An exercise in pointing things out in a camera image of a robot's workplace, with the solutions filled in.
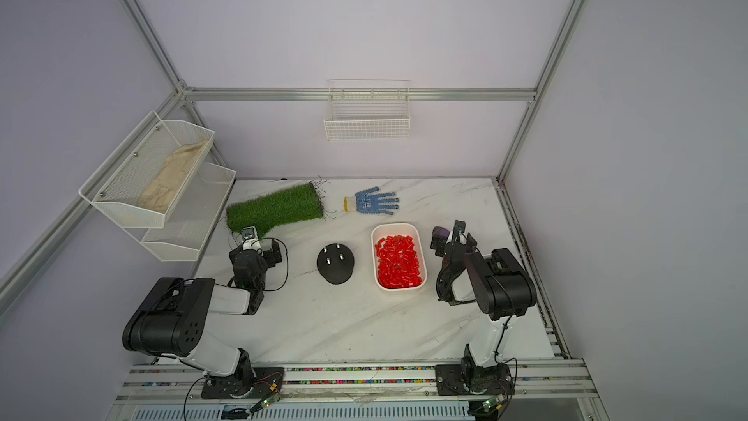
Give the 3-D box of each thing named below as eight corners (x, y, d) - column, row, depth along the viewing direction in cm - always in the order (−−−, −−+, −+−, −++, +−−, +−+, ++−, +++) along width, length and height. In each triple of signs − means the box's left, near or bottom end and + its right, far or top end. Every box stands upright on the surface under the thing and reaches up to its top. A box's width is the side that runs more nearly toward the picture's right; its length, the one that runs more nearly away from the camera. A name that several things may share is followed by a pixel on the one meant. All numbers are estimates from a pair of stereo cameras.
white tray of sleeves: (370, 296, 90) (369, 289, 86) (372, 231, 106) (372, 222, 102) (426, 296, 90) (429, 289, 86) (420, 231, 106) (422, 222, 102)
